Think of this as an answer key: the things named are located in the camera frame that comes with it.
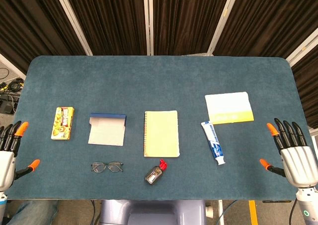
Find white table leg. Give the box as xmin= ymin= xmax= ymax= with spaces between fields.
xmin=217 ymin=199 xmax=225 ymax=225

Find grey robot torso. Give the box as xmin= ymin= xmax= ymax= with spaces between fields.
xmin=99 ymin=199 xmax=207 ymax=225

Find thin wire-frame eyeglasses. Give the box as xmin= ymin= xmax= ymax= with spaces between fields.
xmin=90 ymin=161 xmax=124 ymax=173

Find white screen frame post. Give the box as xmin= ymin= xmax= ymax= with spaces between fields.
xmin=207 ymin=0 xmax=241 ymax=56
xmin=285 ymin=28 xmax=318 ymax=66
xmin=143 ymin=0 xmax=155 ymax=56
xmin=52 ymin=0 xmax=93 ymax=56
xmin=0 ymin=53 xmax=27 ymax=80

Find yellow red snack box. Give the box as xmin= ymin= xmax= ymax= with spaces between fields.
xmin=51 ymin=106 xmax=75 ymax=141

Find blue jeans leg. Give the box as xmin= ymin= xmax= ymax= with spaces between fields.
xmin=4 ymin=200 xmax=60 ymax=225

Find yellow spiral notebook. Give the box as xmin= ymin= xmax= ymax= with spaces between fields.
xmin=143 ymin=110 xmax=180 ymax=158

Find dark brown curtain panel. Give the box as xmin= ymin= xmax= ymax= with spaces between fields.
xmin=0 ymin=0 xmax=87 ymax=74
xmin=290 ymin=48 xmax=318 ymax=130
xmin=213 ymin=0 xmax=318 ymax=59
xmin=62 ymin=0 xmax=150 ymax=56
xmin=152 ymin=0 xmax=234 ymax=56

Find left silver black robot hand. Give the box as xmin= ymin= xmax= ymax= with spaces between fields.
xmin=0 ymin=121 xmax=40 ymax=192

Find black foot pedal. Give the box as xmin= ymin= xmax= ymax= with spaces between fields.
xmin=0 ymin=95 xmax=18 ymax=114

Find yellow black cable bundle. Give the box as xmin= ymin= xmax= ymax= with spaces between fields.
xmin=0 ymin=77 xmax=25 ymax=93

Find black ink bottle red cap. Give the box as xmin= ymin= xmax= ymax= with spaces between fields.
xmin=144 ymin=159 xmax=168 ymax=185

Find blue white toothpaste tube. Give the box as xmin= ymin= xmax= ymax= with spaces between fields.
xmin=200 ymin=121 xmax=226 ymax=166

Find yellow floor tape strip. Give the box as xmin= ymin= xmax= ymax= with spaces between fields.
xmin=248 ymin=200 xmax=258 ymax=225

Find blue floor cable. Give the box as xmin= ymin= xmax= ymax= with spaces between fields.
xmin=218 ymin=200 xmax=239 ymax=225

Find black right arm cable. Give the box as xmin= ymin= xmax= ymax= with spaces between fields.
xmin=291 ymin=199 xmax=299 ymax=225

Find blue felt table mat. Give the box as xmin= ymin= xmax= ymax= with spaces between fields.
xmin=0 ymin=55 xmax=318 ymax=201

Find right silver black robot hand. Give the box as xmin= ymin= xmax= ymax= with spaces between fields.
xmin=259 ymin=118 xmax=318 ymax=189

